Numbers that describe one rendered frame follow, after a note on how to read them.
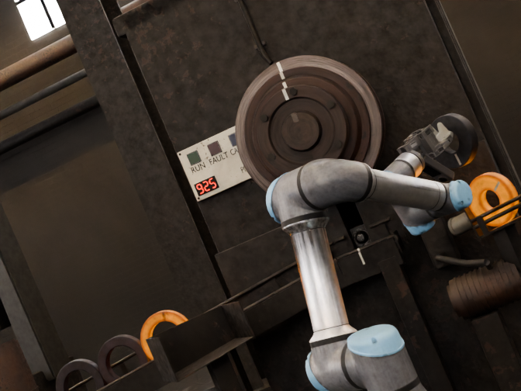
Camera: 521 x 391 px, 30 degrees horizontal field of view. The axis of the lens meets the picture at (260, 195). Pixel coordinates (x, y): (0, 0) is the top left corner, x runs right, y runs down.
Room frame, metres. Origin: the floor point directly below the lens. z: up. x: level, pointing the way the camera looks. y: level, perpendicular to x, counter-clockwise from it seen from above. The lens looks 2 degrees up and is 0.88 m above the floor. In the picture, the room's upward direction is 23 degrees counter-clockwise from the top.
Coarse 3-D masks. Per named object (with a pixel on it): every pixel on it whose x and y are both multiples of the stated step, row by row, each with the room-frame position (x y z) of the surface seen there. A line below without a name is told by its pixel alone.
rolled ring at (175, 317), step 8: (160, 312) 3.24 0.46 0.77; (168, 312) 3.23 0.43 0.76; (176, 312) 3.25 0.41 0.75; (152, 320) 3.25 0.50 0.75; (160, 320) 3.24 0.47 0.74; (168, 320) 3.23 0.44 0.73; (176, 320) 3.23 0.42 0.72; (184, 320) 3.22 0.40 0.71; (144, 328) 3.26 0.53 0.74; (152, 328) 3.25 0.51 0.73; (144, 336) 3.26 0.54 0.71; (152, 336) 3.28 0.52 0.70; (144, 344) 3.26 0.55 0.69
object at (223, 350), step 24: (216, 312) 3.03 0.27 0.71; (240, 312) 2.88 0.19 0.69; (168, 336) 2.98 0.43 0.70; (192, 336) 3.00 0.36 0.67; (216, 336) 3.02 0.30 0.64; (240, 336) 2.98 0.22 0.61; (168, 360) 2.77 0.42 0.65; (192, 360) 2.99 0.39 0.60; (216, 360) 2.88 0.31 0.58; (216, 384) 2.90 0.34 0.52
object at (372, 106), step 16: (288, 64) 3.03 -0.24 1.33; (304, 64) 3.02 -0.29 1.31; (320, 64) 3.00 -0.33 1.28; (336, 64) 2.99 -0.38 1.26; (256, 80) 3.06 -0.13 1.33; (352, 80) 2.98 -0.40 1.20; (368, 96) 2.98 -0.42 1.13; (240, 112) 3.08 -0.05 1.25; (368, 112) 2.98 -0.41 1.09; (240, 128) 3.09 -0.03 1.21; (240, 144) 3.09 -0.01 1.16; (368, 160) 3.00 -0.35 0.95; (256, 176) 3.09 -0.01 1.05
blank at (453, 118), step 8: (440, 120) 2.75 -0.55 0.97; (448, 120) 2.73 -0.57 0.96; (456, 120) 2.71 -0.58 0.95; (464, 120) 2.71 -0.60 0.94; (448, 128) 2.73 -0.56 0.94; (456, 128) 2.71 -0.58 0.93; (464, 128) 2.69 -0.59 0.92; (472, 128) 2.70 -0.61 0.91; (464, 136) 2.70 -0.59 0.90; (472, 136) 2.69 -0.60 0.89; (464, 144) 2.71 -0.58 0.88; (472, 144) 2.69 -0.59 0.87; (448, 152) 2.76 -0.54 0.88; (456, 152) 2.74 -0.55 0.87; (464, 152) 2.72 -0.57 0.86; (472, 152) 2.70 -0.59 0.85; (440, 160) 2.79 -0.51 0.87; (448, 160) 2.77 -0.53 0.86; (456, 160) 2.75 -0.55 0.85; (464, 160) 2.72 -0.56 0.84; (472, 160) 2.74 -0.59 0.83
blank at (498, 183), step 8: (480, 176) 2.78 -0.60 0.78; (488, 176) 2.76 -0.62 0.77; (496, 176) 2.75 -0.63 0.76; (504, 176) 2.76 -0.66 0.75; (472, 184) 2.81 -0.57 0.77; (480, 184) 2.79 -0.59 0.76; (488, 184) 2.77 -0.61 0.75; (496, 184) 2.75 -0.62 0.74; (504, 184) 2.73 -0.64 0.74; (472, 192) 2.82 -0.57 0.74; (480, 192) 2.80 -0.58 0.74; (496, 192) 2.76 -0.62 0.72; (504, 192) 2.74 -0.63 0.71; (512, 192) 2.73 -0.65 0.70; (472, 200) 2.83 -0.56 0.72; (480, 200) 2.81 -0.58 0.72; (504, 200) 2.75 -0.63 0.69; (472, 208) 2.84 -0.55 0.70; (480, 208) 2.82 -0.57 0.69; (488, 208) 2.81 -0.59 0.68; (504, 208) 2.76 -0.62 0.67; (488, 216) 2.80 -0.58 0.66; (504, 216) 2.77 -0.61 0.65; (512, 216) 2.76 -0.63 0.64; (488, 224) 2.81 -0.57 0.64; (496, 224) 2.79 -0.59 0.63
